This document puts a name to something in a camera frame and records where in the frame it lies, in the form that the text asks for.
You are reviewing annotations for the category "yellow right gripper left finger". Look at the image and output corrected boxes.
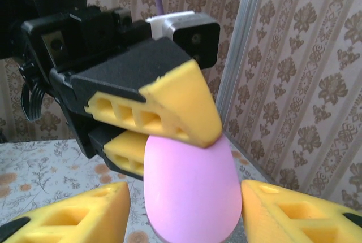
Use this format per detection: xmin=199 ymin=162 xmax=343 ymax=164
xmin=0 ymin=181 xmax=131 ymax=243

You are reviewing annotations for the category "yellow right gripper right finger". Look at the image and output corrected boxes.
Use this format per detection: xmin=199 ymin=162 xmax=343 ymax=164
xmin=240 ymin=179 xmax=362 ymax=243

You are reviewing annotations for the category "pink earbuds charging case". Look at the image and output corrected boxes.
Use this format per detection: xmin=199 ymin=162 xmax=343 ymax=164
xmin=143 ymin=134 xmax=243 ymax=242

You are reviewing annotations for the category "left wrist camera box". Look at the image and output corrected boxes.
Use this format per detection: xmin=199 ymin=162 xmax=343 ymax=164
xmin=145 ymin=11 xmax=221 ymax=70

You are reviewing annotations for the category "aluminium corner post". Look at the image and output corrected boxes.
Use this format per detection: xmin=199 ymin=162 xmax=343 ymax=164
xmin=216 ymin=0 xmax=269 ymax=144

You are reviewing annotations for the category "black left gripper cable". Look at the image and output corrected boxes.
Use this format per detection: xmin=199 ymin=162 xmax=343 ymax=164
xmin=20 ymin=80 xmax=43 ymax=122

